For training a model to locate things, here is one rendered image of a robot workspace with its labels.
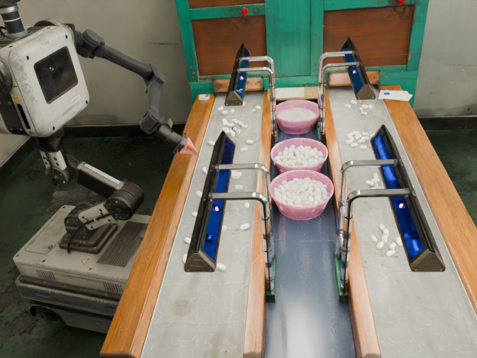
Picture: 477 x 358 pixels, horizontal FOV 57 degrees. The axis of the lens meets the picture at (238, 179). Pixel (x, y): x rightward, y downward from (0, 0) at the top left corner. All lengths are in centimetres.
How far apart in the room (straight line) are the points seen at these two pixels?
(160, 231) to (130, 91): 234
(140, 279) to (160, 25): 244
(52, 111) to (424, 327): 145
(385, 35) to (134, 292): 194
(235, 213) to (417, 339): 81
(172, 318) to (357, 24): 188
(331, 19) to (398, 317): 172
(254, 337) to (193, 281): 32
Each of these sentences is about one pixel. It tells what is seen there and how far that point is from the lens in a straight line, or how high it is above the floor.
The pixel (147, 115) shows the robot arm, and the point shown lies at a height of 105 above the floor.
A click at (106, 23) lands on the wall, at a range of 378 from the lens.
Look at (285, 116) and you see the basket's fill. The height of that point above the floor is 73.
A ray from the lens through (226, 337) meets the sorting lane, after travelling 140.
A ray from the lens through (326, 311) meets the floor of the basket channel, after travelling 153.
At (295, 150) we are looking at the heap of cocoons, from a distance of 216.
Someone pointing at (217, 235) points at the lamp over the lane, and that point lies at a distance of 122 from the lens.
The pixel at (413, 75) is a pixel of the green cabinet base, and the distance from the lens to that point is 283.
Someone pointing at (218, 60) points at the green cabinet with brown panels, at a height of 96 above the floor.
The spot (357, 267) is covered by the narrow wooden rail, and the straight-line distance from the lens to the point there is 154.
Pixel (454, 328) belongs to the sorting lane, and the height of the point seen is 74.
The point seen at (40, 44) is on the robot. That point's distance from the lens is 177.
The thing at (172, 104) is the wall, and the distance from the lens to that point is 386.
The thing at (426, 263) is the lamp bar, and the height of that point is 107.
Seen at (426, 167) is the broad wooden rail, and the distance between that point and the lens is 206.
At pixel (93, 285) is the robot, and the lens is 216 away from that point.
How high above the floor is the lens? 187
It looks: 35 degrees down
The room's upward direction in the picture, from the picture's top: 6 degrees counter-clockwise
